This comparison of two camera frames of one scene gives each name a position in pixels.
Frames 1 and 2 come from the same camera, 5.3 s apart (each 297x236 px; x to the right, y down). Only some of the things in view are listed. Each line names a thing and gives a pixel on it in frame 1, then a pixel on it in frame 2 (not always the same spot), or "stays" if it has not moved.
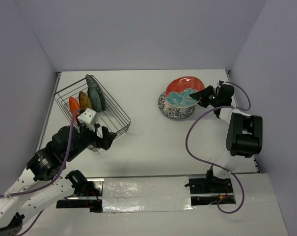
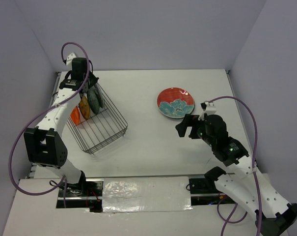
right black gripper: (202, 94) -> (189, 120)
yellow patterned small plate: (84, 102) stays
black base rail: (202, 193) stays
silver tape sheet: (148, 193) stays
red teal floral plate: (178, 90) -> (175, 102)
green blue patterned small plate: (94, 100) stays
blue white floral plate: (174, 112) stays
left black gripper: (106, 140) -> (93, 80)
